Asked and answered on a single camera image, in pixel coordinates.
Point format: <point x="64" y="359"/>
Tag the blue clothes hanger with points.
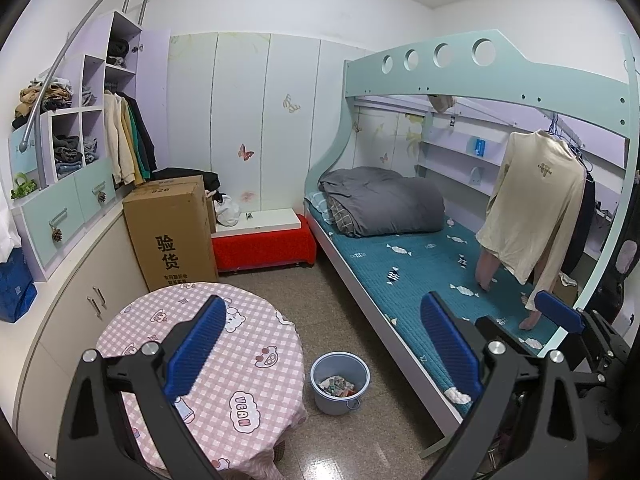
<point x="554" y="124"/>

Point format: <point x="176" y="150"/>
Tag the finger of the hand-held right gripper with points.
<point x="557" y="307"/>
<point x="510" y="332"/>

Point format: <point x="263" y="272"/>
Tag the mint green drawer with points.
<point x="42" y="230"/>
<point x="92" y="180"/>

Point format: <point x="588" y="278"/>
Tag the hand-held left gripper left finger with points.
<point x="195" y="350"/>

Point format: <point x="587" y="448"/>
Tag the lilac bed wall shelf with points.
<point x="450" y="152"/>

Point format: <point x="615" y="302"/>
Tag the black cloth with pink patch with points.
<point x="625" y="265"/>

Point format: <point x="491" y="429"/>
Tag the teal checkered pillow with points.
<point x="317" y="205"/>

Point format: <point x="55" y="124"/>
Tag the pink butterfly sticker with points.
<point x="245" y="152"/>

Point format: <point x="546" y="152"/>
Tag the lilac stair shelf cabinet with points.
<point x="155" y="85"/>

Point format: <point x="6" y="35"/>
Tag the grey plaid blanket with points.
<point x="341" y="217"/>

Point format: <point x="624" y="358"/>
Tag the cream hanging sweater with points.
<point x="535" y="200"/>

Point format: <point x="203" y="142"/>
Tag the red covered bench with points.
<point x="265" y="252"/>

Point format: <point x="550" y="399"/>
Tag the blue bag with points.
<point x="17" y="285"/>

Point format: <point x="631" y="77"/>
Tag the black hanging garment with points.
<point x="582" y="230"/>

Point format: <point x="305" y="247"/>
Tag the pink flower sticker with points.
<point x="248" y="196"/>

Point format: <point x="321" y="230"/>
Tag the black bag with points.
<point x="185" y="176"/>

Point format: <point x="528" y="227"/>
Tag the grey quilt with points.
<point x="395" y="200"/>

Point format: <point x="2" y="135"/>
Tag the round table pink checkered cloth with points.
<point x="250" y="320"/>

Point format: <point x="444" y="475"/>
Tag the green hanging garment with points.
<point x="140" y="155"/>

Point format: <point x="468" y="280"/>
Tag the cream low cabinet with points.
<point x="65" y="300"/>

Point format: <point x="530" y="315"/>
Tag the white board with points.
<point x="270" y="220"/>

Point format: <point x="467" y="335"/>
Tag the pale blue shelf ornament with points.
<point x="476" y="176"/>

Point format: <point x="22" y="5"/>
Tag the heap of snack wrappers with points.
<point x="337" y="386"/>

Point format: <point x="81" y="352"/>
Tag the mint bunk bed frame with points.
<point x="450" y="77"/>

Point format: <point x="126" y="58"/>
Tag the green plant ornament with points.
<point x="24" y="187"/>

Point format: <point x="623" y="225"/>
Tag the dark folded clothes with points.
<point x="67" y="152"/>

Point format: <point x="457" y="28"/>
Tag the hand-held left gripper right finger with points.
<point x="450" y="345"/>

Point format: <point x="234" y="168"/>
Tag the white wardrobe doors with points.
<point x="240" y="90"/>

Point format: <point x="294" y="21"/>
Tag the black folded clothes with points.
<point x="118" y="50"/>

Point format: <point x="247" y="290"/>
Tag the brown cloth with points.
<point x="442" y="103"/>

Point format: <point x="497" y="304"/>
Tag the white plastic bag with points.
<point x="228" y="212"/>

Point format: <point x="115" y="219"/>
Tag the cream butterfly sticker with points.
<point x="291" y="103"/>

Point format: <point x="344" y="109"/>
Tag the white paper bag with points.
<point x="5" y="230"/>

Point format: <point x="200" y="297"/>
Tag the blue plastic bucket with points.
<point x="325" y="400"/>

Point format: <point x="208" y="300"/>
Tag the teal bunk bed mattress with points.
<point x="415" y="270"/>

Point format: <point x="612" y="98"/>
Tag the metal handrail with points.
<point x="65" y="55"/>

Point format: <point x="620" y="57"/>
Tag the pile of beige clothes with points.
<point x="37" y="100"/>

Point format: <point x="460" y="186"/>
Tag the large cardboard box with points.
<point x="165" y="230"/>

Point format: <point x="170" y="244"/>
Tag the brown paper bag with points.
<point x="567" y="287"/>

